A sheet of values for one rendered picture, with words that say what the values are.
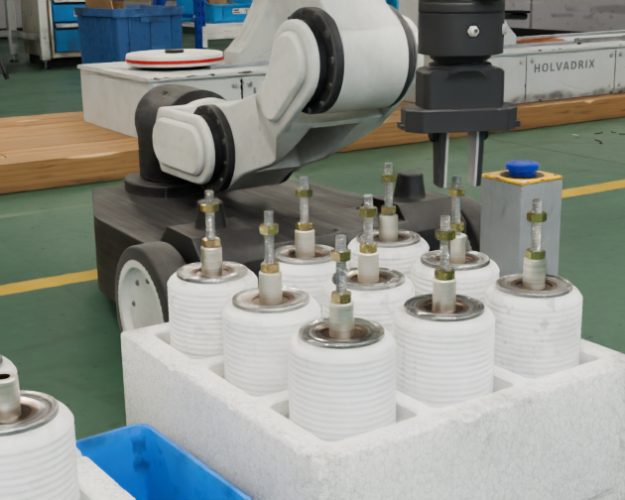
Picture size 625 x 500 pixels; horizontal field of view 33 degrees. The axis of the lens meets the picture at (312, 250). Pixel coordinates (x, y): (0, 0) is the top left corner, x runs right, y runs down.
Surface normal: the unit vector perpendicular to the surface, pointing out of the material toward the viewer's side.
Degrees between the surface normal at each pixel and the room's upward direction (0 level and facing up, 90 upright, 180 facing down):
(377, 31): 60
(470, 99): 90
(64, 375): 0
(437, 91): 90
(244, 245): 46
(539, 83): 90
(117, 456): 88
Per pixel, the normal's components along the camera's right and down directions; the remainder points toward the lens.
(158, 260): 0.18, -0.79
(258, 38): 0.53, 0.22
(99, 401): -0.01, -0.97
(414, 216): 0.37, -0.53
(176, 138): -0.85, 0.15
